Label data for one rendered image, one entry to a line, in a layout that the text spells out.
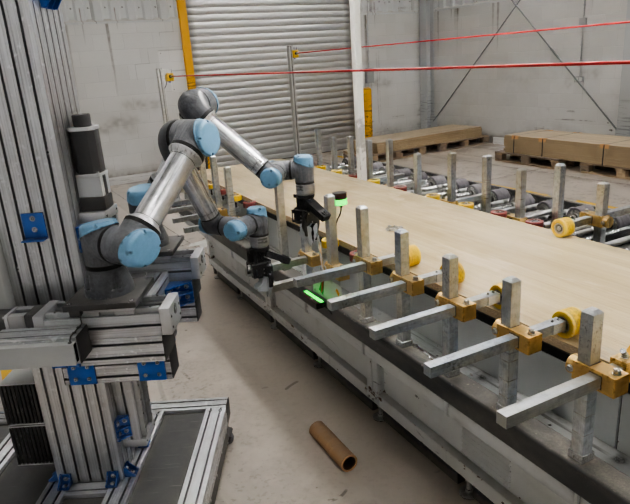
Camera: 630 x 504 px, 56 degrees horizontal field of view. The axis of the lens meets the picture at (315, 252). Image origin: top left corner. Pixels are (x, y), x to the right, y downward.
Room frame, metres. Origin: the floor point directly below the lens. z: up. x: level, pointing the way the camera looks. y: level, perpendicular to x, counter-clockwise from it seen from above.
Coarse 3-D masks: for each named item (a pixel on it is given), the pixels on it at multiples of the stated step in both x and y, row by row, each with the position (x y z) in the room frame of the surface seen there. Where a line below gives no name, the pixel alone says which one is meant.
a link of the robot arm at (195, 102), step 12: (180, 96) 2.26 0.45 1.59; (192, 96) 2.23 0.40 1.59; (204, 96) 2.27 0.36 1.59; (180, 108) 2.23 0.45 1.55; (192, 108) 2.20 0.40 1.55; (204, 108) 2.20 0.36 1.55; (216, 120) 2.20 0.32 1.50; (228, 132) 2.19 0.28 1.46; (228, 144) 2.18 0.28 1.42; (240, 144) 2.18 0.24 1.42; (240, 156) 2.18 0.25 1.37; (252, 156) 2.17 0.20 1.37; (264, 156) 2.21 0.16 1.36; (252, 168) 2.17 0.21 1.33; (264, 168) 2.16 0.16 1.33; (276, 168) 2.18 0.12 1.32; (264, 180) 2.14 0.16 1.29; (276, 180) 2.14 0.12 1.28
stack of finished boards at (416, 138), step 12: (408, 132) 10.87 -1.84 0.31; (420, 132) 10.75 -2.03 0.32; (432, 132) 10.63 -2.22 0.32; (444, 132) 10.52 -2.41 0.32; (456, 132) 10.65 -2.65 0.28; (468, 132) 10.81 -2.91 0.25; (480, 132) 10.95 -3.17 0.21; (372, 144) 9.85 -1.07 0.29; (384, 144) 9.82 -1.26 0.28; (396, 144) 9.96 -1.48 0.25; (408, 144) 10.08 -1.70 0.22; (420, 144) 10.21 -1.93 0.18; (432, 144) 10.36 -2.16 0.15
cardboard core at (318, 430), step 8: (312, 424) 2.40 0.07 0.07; (320, 424) 2.39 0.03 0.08; (312, 432) 2.37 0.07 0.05; (320, 432) 2.33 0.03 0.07; (328, 432) 2.32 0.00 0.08; (320, 440) 2.30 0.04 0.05; (328, 440) 2.27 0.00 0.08; (336, 440) 2.26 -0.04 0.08; (328, 448) 2.23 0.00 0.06; (336, 448) 2.20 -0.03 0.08; (344, 448) 2.20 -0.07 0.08; (336, 456) 2.17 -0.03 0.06; (344, 456) 2.15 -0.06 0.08; (352, 456) 2.15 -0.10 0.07; (344, 464) 2.18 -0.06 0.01; (352, 464) 2.16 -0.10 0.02
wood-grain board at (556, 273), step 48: (240, 192) 3.81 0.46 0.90; (288, 192) 3.71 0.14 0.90; (384, 192) 3.51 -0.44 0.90; (384, 240) 2.54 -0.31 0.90; (432, 240) 2.49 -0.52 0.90; (480, 240) 2.44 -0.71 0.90; (528, 240) 2.40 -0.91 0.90; (576, 240) 2.35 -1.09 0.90; (432, 288) 2.00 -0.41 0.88; (480, 288) 1.91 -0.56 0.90; (528, 288) 1.88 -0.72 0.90; (576, 288) 1.85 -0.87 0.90; (624, 288) 1.82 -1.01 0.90; (576, 336) 1.51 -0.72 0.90; (624, 336) 1.49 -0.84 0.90
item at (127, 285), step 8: (88, 272) 1.73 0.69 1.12; (96, 272) 1.71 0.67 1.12; (104, 272) 1.72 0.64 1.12; (112, 272) 1.73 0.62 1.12; (120, 272) 1.74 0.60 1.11; (128, 272) 1.78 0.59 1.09; (88, 280) 1.73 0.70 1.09; (96, 280) 1.71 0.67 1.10; (104, 280) 1.71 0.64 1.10; (112, 280) 1.72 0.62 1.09; (120, 280) 1.73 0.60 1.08; (128, 280) 1.76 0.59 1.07; (88, 288) 1.73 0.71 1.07; (96, 288) 1.70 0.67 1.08; (104, 288) 1.70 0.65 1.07; (112, 288) 1.71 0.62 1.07; (120, 288) 1.72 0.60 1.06; (128, 288) 1.74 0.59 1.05; (88, 296) 1.71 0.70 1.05; (96, 296) 1.70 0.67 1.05; (104, 296) 1.70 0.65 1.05; (112, 296) 1.70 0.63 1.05
